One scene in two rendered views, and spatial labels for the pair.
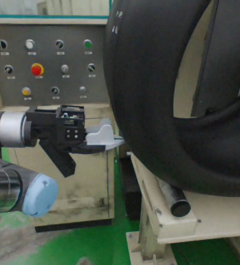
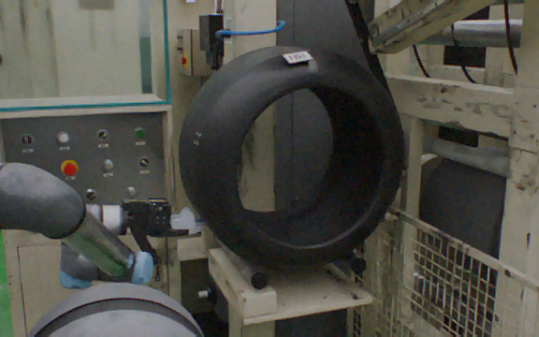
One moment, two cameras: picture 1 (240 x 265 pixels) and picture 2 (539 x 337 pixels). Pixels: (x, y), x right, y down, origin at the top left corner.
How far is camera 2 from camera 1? 1.04 m
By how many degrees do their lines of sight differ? 20
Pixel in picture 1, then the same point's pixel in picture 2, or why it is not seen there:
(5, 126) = (109, 215)
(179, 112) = (261, 207)
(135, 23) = (210, 141)
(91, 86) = (143, 185)
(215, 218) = (299, 301)
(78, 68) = (126, 163)
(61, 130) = (153, 216)
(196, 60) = (269, 150)
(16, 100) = not seen: hidden behind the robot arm
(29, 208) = (139, 271)
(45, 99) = not seen: hidden behind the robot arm
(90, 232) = not seen: outside the picture
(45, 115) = (139, 204)
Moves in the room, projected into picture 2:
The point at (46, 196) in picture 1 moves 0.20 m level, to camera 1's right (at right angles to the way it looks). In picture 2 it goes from (148, 267) to (234, 259)
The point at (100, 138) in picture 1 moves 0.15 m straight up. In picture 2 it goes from (183, 224) to (182, 165)
